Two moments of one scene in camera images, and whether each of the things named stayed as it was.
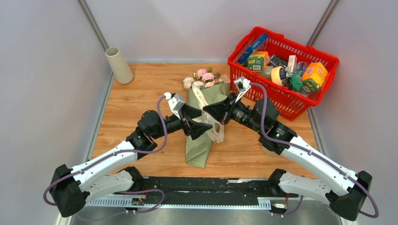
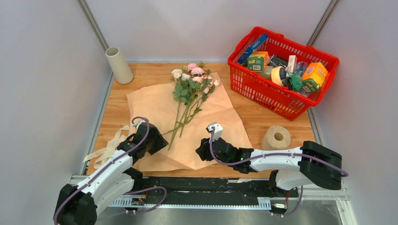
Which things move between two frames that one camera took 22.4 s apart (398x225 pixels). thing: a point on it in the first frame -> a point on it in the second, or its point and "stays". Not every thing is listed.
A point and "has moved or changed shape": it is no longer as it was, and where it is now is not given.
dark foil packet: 276,60 stays
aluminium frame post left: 94,24 stays
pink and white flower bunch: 206,78 has moved or changed shape
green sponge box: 257,61 stays
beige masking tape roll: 278,75 stays
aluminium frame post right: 323,21 stays
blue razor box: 253,47 stays
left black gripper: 195,129 -> 161,141
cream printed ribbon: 217,132 -> 124,131
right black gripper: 222,111 -> 203,151
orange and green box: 314,75 stays
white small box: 292,64 stays
